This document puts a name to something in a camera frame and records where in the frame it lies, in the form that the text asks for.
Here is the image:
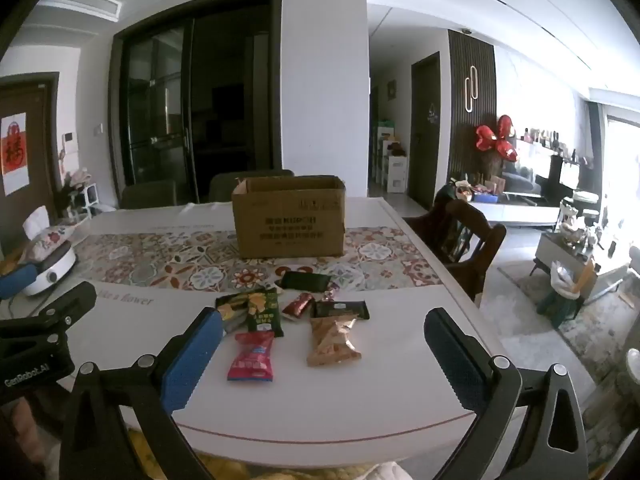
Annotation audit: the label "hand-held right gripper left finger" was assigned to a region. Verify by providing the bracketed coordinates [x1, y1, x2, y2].
[59, 306, 224, 480]

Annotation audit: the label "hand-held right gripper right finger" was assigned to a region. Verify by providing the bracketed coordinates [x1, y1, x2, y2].
[423, 307, 590, 480]

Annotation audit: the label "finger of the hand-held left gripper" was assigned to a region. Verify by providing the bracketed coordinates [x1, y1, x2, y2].
[35, 281, 98, 333]
[0, 264, 40, 302]

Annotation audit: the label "red pink snack packet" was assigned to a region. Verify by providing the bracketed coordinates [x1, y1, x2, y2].
[227, 331, 276, 384]

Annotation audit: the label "green cracker snack packet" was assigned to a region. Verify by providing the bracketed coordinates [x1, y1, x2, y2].
[244, 287, 285, 339]
[215, 292, 252, 332]

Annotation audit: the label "small red snack packet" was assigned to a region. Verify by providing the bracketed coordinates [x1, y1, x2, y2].
[282, 293, 315, 320]

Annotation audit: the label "dark packet with white label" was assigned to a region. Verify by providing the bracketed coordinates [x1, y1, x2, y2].
[310, 300, 371, 321]

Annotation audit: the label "tan snack packet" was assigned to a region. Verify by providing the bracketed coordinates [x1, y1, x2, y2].
[305, 316, 362, 367]

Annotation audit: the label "dark green snack packet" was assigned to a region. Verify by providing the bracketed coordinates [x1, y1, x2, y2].
[281, 270, 331, 292]

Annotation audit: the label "cardboard box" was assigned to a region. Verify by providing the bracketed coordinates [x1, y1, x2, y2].
[231, 175, 347, 259]

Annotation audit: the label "person's left hand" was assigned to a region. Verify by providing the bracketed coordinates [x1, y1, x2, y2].
[0, 391, 65, 466]

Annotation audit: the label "white electric cooker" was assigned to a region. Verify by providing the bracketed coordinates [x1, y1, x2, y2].
[22, 250, 79, 297]

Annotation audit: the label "floral fabric tissue box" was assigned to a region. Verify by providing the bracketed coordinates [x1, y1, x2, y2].
[22, 207, 77, 262]

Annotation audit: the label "floral patterned table cover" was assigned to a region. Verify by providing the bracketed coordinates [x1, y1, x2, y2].
[50, 195, 506, 463]

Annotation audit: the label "small white cube shelf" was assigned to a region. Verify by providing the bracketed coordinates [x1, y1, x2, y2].
[74, 184, 99, 219]

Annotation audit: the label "wooden chair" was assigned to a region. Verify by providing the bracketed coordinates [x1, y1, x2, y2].
[402, 184, 507, 307]

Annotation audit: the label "flower bouquet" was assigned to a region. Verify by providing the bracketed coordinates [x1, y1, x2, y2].
[59, 167, 94, 212]

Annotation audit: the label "yellow patterned cloth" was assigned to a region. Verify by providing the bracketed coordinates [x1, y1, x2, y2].
[125, 430, 381, 480]

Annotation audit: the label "brown entrance door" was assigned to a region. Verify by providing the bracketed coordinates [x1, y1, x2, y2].
[0, 72, 62, 257]

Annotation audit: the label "green stool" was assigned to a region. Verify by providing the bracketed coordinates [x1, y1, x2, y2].
[537, 260, 597, 329]

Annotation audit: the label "white and red door poster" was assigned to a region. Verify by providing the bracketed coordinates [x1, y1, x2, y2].
[0, 113, 29, 196]

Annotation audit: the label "small dark green chair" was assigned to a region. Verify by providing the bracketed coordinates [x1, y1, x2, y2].
[120, 180, 179, 210]

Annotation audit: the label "white tv cabinet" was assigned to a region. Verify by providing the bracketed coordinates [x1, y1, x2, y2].
[469, 194, 562, 231]

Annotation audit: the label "coffee table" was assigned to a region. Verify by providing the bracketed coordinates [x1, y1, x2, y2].
[532, 231, 627, 307]

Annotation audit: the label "white storage shelf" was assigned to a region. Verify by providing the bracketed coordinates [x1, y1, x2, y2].
[381, 134, 409, 194]

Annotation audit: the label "red foil balloons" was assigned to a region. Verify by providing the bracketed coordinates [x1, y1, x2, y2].
[474, 114, 519, 164]

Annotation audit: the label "dark room door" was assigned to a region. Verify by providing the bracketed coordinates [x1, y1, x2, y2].
[409, 52, 442, 212]

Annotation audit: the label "dark sliding glass door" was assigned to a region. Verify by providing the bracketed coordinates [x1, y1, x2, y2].
[109, 0, 283, 203]

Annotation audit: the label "ceiling air vent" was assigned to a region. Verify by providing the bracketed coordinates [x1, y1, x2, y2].
[39, 0, 124, 22]

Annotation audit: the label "looped wall light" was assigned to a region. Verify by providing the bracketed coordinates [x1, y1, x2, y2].
[464, 64, 479, 111]

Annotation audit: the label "dark slatted wall panel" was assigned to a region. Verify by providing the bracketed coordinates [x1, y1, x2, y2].
[447, 29, 496, 197]

